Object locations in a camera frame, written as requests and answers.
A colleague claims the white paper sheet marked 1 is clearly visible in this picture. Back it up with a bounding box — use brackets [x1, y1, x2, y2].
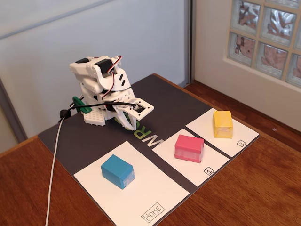
[152, 128, 230, 187]

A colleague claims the yellow box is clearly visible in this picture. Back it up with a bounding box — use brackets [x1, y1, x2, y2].
[212, 110, 234, 139]

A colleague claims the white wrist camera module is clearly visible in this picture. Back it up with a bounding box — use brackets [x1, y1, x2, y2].
[111, 98, 155, 120]

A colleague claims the white cable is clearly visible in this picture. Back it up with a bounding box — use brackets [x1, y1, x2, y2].
[44, 119, 64, 226]

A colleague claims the red box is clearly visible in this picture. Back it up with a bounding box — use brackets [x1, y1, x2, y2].
[174, 134, 205, 163]

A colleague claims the glass block window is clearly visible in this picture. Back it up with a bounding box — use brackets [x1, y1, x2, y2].
[227, 0, 301, 89]

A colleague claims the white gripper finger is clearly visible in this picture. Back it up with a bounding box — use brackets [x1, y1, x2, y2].
[114, 109, 134, 131]
[127, 114, 137, 129]

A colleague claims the green clamp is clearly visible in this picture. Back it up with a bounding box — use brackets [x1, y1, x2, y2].
[71, 96, 92, 113]

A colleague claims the white paper sheet marked 2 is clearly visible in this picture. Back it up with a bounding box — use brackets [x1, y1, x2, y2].
[185, 107, 260, 158]

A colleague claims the white paper sheet marked HOME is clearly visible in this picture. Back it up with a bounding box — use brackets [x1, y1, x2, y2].
[73, 140, 190, 226]

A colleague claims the white sliding door panel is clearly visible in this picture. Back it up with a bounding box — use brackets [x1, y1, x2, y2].
[0, 0, 196, 142]

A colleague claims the black printed mat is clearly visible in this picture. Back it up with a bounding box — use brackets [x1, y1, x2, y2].
[37, 73, 261, 226]

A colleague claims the grey metal frame post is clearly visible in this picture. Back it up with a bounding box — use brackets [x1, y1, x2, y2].
[0, 77, 28, 144]
[183, 0, 196, 87]

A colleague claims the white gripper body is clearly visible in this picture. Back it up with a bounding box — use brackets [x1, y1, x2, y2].
[104, 87, 137, 107]

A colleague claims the blue box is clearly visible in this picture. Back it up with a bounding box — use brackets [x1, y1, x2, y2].
[100, 154, 136, 190]

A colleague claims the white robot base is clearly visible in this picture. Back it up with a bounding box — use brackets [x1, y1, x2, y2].
[79, 84, 106, 127]

